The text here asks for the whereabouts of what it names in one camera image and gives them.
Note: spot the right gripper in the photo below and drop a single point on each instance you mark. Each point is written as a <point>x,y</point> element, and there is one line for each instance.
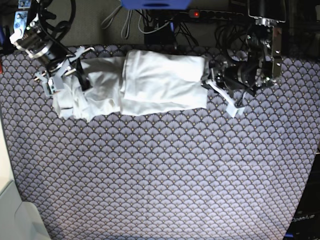
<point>55,56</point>

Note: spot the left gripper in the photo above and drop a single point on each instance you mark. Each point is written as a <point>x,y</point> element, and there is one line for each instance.
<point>231,77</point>

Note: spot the white T-shirt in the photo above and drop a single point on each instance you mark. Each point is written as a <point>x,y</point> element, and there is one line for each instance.
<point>140,83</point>

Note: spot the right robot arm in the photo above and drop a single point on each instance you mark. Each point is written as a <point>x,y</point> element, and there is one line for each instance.
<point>41,41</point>

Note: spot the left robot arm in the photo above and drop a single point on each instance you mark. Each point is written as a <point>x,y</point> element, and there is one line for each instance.
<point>251,44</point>

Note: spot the black power strip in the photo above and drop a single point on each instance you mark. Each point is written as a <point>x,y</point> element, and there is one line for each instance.
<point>213,14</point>

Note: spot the black box under table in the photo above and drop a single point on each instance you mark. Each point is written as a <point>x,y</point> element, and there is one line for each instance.
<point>163,36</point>

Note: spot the patterned blue table cloth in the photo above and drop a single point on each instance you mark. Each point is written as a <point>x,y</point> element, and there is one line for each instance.
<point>194,174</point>

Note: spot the grey plastic bin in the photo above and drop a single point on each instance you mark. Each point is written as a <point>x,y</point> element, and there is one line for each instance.
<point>19,220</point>

